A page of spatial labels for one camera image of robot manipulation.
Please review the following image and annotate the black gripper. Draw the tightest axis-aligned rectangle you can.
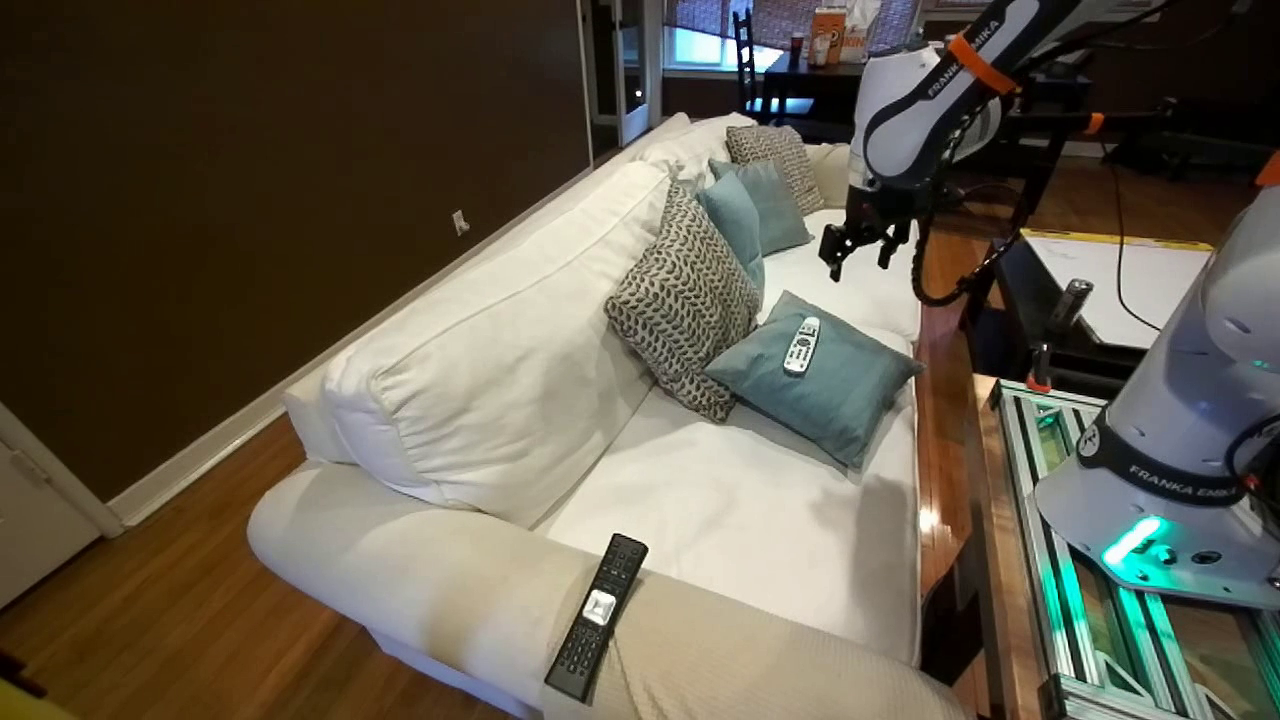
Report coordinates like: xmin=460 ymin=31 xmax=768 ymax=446
xmin=815 ymin=185 xmax=927 ymax=285

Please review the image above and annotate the grey remote control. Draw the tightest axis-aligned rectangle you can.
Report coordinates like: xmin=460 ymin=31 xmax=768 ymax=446
xmin=778 ymin=313 xmax=828 ymax=381

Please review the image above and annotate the green square pillow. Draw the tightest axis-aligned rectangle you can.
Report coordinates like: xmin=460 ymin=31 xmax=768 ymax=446
xmin=704 ymin=290 xmax=923 ymax=474

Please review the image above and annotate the grey beige pillow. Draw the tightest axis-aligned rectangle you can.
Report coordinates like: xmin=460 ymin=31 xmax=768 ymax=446
xmin=725 ymin=121 xmax=828 ymax=216

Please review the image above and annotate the leaf patterned pillow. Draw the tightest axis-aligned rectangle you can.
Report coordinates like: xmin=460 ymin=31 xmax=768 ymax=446
xmin=598 ymin=176 xmax=768 ymax=427

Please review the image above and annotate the black remote control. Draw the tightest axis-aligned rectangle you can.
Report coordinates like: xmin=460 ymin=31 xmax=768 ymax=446
xmin=541 ymin=528 xmax=650 ymax=709

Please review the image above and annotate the black metal stand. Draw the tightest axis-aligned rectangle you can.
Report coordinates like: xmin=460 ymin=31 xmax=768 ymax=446
xmin=957 ymin=229 xmax=1153 ymax=391

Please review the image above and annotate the orange box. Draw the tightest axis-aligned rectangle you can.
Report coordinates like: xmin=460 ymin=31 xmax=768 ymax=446
xmin=802 ymin=6 xmax=855 ymax=69

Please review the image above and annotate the black wooden chair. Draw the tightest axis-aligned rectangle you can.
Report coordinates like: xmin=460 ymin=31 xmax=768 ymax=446
xmin=728 ymin=8 xmax=815 ymax=124

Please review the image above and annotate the white fabric sofa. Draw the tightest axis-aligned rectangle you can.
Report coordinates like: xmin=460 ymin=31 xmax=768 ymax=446
xmin=243 ymin=110 xmax=971 ymax=720

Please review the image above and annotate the white floor rug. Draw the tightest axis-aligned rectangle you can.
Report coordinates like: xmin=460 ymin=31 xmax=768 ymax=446
xmin=1015 ymin=229 xmax=1217 ymax=353

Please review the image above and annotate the white framed glass door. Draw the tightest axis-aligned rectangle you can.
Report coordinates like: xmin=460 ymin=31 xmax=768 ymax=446
xmin=580 ymin=0 xmax=667 ymax=151

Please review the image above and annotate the black braided cable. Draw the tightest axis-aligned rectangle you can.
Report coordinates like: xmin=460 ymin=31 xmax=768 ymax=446
xmin=907 ymin=133 xmax=1033 ymax=313

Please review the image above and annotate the thin black floor cable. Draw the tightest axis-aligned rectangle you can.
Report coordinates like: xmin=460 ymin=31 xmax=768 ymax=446
xmin=1108 ymin=133 xmax=1169 ymax=335

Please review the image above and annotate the aluminium profile base frame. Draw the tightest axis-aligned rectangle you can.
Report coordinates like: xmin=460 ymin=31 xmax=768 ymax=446
xmin=992 ymin=377 xmax=1280 ymax=720

